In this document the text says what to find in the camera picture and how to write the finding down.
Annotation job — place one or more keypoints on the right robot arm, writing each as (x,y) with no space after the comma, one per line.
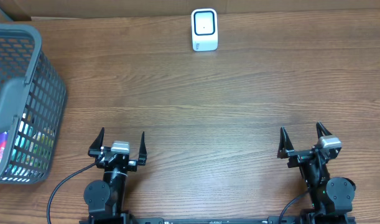
(331,197)

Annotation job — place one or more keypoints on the white barcode scanner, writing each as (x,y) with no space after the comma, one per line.
(204,30)

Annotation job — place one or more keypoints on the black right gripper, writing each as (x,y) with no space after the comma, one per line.
(298,155)

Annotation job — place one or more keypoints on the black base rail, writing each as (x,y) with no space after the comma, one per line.
(159,220)

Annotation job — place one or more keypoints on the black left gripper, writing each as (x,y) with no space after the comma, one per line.
(135,162)

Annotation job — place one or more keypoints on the grey plastic mesh basket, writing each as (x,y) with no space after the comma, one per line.
(32,101)

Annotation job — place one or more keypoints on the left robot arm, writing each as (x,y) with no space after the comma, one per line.
(104,197)

